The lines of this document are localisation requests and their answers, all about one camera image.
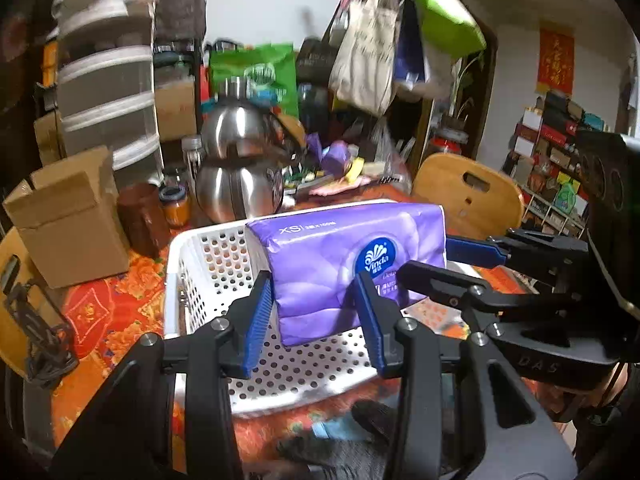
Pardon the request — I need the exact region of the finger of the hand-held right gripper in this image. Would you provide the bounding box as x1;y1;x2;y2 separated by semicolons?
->
397;260;601;333
445;228;590;292

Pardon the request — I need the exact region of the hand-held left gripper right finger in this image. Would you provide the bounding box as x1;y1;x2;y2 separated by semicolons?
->
352;272;581;480

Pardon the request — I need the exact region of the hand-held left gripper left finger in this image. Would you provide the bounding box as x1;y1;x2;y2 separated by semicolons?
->
50;270;274;480

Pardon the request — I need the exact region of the white perforated plastic basket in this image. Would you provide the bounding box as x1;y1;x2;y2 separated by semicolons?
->
164;199;481;418

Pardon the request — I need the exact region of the purple tissue pack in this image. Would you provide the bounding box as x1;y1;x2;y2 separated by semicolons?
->
245;203;448;347

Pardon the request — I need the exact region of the shelf of assorted boxes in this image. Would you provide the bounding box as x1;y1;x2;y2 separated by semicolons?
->
502;90;621;238

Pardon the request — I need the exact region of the red jar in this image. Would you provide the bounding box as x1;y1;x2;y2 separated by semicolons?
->
430;127;468;157

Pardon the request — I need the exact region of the light blue cloth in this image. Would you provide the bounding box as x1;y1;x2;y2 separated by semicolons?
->
312;417;366;442

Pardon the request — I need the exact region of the stainless steel kettle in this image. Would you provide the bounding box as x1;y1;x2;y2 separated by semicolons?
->
195;157;286;224
200;76;303;162

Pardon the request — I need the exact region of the dark grey cloth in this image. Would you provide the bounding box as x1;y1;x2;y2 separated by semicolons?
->
277;400;401;480

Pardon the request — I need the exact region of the small orange jar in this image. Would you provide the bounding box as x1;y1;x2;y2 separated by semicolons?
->
159;186;191;227

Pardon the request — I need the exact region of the orange floral tablecloth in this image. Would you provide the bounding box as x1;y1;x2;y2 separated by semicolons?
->
50;180;566;471

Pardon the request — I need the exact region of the brown jar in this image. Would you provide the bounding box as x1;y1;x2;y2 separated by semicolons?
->
116;182;172;259

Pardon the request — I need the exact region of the small purple packet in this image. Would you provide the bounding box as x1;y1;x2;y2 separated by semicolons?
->
305;132;362;177

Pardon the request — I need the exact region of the clear glass jar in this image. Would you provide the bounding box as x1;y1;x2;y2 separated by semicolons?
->
181;135;205;182

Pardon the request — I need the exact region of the open cardboard box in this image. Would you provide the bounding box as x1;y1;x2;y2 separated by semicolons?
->
2;145;132;289

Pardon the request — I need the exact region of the blue hanging bag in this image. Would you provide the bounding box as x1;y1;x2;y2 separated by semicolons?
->
392;0;432;92

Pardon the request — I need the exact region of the closed cardboard box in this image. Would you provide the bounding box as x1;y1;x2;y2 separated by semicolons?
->
155;80;199;142

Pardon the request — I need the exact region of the beige canvas tote bag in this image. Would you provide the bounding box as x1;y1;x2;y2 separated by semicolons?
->
327;0;403;116

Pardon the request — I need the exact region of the bright green hanging bag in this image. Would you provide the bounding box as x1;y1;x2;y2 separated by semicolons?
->
404;0;487;58

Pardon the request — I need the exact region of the black bag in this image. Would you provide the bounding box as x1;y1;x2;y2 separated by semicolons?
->
295;37;341;86

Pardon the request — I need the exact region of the green printed bag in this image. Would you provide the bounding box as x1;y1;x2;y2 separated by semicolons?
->
209;42;300;118

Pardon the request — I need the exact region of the stacked plastic drawer tower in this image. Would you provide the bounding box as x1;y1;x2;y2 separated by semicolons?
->
52;0;163;176

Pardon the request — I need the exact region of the brown fabric storage box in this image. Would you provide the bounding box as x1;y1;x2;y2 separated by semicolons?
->
152;0;207;46

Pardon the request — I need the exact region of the wooden chair with handle slot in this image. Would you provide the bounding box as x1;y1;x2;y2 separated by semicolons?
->
411;153;526;241

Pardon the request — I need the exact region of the red wall poster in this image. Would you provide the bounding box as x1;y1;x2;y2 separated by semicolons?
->
537;27;575;96

